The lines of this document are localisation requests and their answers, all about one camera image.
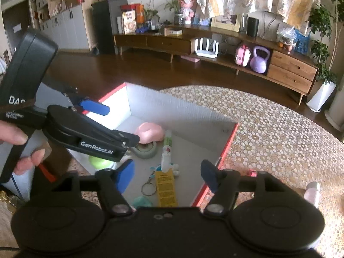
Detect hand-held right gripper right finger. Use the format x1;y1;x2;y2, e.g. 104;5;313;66
201;159;289;217

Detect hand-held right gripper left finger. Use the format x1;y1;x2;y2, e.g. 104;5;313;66
51;159;135;217

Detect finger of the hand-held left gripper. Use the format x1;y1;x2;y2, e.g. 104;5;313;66
67;114;141;163
63;86;111;117

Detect teal egg-shaped holder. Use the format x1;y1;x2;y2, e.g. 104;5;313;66
132;196;154;209

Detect yellow carton box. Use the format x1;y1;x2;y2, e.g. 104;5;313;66
154;170;179;207

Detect pink plastic container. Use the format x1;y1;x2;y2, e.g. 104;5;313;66
134;122;165;143

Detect green and white tube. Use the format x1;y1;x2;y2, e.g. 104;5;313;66
160;129;173;171

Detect red storage box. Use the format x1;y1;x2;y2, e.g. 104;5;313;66
0;78;240;208

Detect clear bottle with purple base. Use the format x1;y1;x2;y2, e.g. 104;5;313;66
304;182;322;209

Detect person's left hand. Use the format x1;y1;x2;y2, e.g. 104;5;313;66
0;120;52;176

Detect green round lid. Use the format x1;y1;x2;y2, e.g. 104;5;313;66
88;154;115;170

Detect green tape roll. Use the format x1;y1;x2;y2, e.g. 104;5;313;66
131;141;158;160

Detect keyring with small figure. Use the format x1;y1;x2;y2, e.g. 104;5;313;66
141;163;181;196

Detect dark wooden door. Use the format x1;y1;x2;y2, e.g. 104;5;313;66
1;0;34;51

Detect white floor cabinets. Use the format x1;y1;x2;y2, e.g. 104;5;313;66
29;4;93;51

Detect black cabinet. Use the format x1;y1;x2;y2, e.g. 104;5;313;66
91;0;128;55

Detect printed snack bag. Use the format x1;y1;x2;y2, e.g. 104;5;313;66
122;10;136;34

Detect small leafy potted plant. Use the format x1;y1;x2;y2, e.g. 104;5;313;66
142;0;160;29

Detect orange carton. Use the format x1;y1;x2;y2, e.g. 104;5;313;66
135;4;145;25

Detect red gift box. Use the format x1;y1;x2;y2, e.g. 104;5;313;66
120;3;141;12

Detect white flat box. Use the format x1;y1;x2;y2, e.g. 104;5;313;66
164;27;183;37

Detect potted plant in dark pot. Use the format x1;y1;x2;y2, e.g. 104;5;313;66
164;0;186;26

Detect purple kettlebell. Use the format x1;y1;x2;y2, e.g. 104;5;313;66
250;46;270;74

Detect white router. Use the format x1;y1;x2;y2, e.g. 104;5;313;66
195;38;218;57

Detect pink toy case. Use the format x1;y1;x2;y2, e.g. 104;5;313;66
235;44;252;66

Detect wooden sideboard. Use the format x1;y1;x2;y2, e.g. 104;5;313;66
113;25;320;106

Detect white planter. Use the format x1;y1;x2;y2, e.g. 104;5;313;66
306;81;337;112

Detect pink doll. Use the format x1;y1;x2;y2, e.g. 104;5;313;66
180;0;196;25

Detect white floor-standing cylinder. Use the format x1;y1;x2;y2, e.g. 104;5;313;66
324;86;344;143

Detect framed picture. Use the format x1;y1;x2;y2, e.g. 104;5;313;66
210;13;241;32

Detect black cylinder speaker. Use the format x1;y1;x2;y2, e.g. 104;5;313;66
247;17;259;37

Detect clear plastic bag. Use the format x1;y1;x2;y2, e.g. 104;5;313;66
276;23;297;51

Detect blue patterned bag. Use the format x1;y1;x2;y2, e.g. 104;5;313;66
293;28;311;54

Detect tall green houseplant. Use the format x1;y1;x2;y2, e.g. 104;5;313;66
306;0;344;85

